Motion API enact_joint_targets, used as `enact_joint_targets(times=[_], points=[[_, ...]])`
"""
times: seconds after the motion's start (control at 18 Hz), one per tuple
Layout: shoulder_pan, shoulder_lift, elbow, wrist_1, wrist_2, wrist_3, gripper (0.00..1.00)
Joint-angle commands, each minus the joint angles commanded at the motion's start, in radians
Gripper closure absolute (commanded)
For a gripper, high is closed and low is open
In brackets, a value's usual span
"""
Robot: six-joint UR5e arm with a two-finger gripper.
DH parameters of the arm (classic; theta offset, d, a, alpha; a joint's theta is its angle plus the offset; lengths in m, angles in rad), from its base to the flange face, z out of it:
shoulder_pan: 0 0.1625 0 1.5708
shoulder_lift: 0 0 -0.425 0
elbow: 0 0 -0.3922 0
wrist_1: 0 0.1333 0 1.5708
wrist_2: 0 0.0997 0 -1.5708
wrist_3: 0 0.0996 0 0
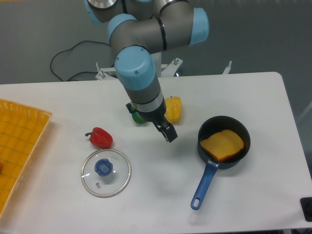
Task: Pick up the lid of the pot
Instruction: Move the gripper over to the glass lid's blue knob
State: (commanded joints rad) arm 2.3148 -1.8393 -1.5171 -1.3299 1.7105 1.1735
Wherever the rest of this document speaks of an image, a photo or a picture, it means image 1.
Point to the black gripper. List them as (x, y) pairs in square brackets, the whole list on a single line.
[(157, 117)]

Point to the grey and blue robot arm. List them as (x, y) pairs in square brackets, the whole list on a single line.
[(137, 29)]

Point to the glass pot lid blue knob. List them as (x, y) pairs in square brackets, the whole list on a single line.
[(106, 173)]

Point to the green bell pepper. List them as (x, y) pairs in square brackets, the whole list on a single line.
[(135, 115)]

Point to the yellow bell pepper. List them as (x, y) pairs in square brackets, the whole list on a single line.
[(173, 109)]

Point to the red bell pepper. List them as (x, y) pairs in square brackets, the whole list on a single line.
[(100, 138)]

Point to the slice of toast bread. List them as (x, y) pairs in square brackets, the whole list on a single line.
[(223, 145)]

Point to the yellow wicker basket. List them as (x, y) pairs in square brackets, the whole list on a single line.
[(21, 129)]

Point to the black device at table edge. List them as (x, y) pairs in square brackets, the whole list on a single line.
[(306, 204)]

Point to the white metal robot base frame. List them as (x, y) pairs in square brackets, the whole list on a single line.
[(167, 70)]

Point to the dark pot with blue handle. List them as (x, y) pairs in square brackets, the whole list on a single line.
[(208, 128)]

